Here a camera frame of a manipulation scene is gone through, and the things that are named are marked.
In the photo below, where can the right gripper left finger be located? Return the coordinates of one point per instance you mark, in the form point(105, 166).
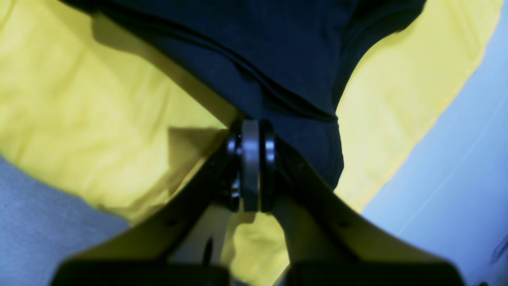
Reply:
point(181, 244)

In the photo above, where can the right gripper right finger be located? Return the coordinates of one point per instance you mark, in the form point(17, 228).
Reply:
point(328, 243)

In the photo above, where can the dark navy T-shirt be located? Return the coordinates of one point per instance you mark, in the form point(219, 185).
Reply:
point(286, 61)

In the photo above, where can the yellow table cloth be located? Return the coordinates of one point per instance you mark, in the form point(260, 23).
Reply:
point(91, 110)

